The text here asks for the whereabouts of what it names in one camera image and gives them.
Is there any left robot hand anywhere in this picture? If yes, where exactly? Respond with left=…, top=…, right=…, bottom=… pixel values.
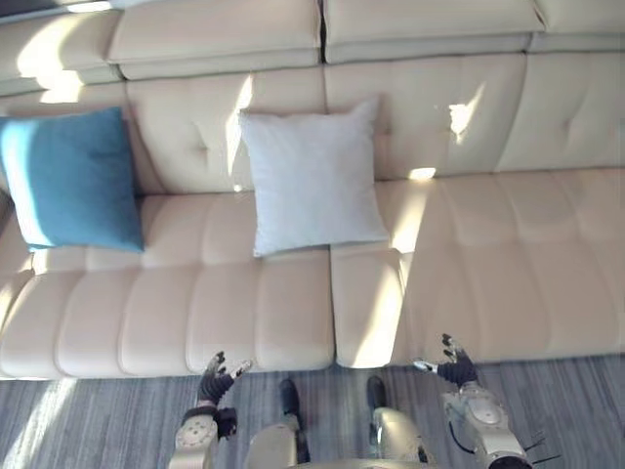
left=196, top=350, right=253, bottom=405

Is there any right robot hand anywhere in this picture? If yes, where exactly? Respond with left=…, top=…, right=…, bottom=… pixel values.
left=411, top=333, right=479, bottom=388

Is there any right silver robot leg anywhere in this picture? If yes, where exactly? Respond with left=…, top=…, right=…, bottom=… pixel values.
left=365, top=374, right=438, bottom=469

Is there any beige leather sofa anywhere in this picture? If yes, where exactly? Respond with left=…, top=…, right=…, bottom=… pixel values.
left=0, top=0, right=625, bottom=381

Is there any white cushion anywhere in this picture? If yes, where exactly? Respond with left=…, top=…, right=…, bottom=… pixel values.
left=237, top=99, right=392, bottom=259

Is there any left silver robot leg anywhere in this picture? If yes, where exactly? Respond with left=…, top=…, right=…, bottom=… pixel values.
left=242, top=378, right=313, bottom=469

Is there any silver robot leg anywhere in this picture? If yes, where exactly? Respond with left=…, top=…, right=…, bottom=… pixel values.
left=365, top=374, right=438, bottom=469
left=242, top=378, right=313, bottom=469

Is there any teal blue cushion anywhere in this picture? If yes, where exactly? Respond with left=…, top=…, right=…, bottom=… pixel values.
left=0, top=107, right=146, bottom=254

